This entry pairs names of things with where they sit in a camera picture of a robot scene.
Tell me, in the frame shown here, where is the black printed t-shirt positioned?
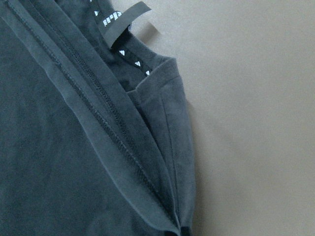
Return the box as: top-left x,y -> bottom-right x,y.
0,0 -> 196,236

